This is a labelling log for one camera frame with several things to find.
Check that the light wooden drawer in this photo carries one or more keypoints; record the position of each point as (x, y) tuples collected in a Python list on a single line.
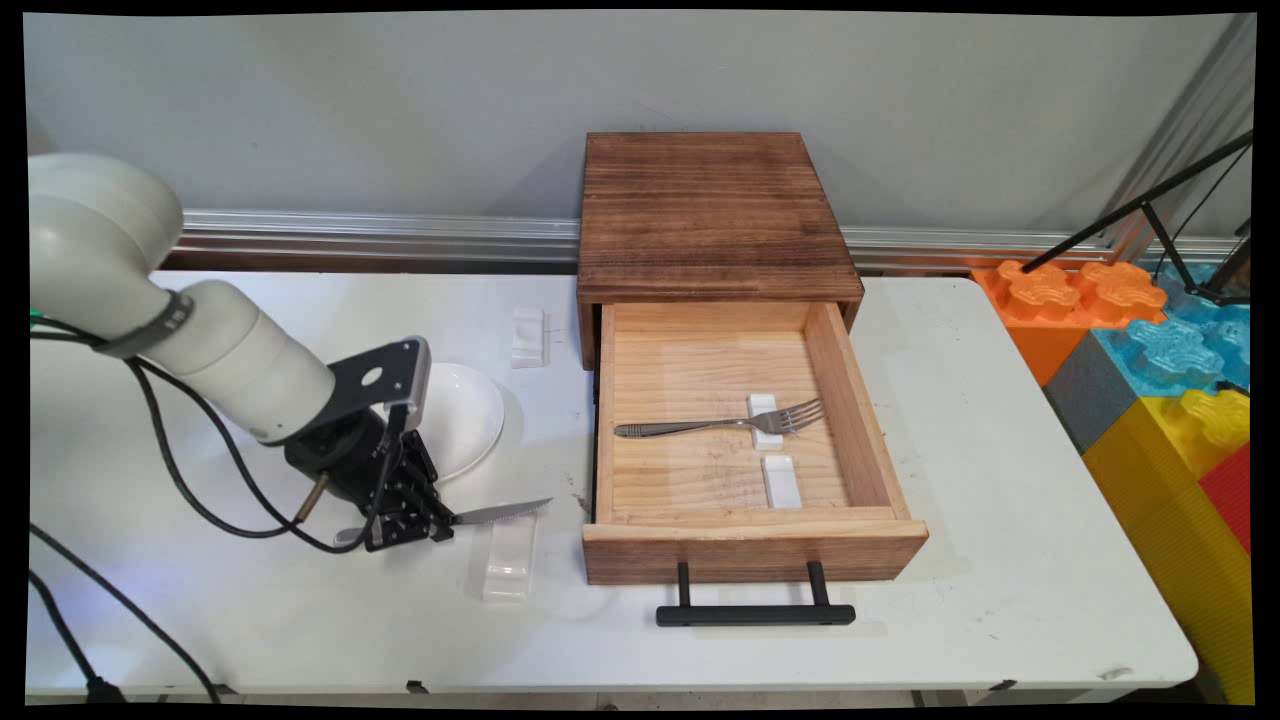
[(700, 475)]

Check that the black tripod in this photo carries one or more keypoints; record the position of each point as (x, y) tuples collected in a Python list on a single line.
[(1120, 215)]

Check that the black wrist camera mount plate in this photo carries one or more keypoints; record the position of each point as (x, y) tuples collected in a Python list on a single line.
[(372, 378)]

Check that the dark wooden drawer cabinet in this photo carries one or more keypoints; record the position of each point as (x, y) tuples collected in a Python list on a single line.
[(710, 210)]

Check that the orange foam block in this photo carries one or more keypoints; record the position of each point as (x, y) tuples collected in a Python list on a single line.
[(1040, 300)]

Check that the silver serrated table knife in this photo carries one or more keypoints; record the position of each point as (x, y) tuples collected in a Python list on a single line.
[(500, 513)]

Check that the red foam block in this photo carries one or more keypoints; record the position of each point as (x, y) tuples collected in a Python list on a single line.
[(1228, 495)]

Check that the grey foam block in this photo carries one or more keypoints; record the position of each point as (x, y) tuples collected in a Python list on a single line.
[(1090, 395)]

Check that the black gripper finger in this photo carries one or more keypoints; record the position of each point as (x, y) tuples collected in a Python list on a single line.
[(425, 485), (398, 525)]

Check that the silver metal fork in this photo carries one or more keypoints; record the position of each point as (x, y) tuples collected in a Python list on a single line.
[(700, 426)]

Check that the blue foam block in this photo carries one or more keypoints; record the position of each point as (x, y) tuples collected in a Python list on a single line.
[(1170, 355)]

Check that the aluminium wall rail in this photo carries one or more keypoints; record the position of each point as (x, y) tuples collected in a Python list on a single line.
[(400, 235)]

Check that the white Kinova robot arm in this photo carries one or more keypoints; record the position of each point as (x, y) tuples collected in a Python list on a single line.
[(230, 360)]

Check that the white round plate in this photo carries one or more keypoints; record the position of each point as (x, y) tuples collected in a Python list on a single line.
[(465, 415)]

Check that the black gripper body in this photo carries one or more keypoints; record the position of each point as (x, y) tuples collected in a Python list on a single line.
[(350, 460)]

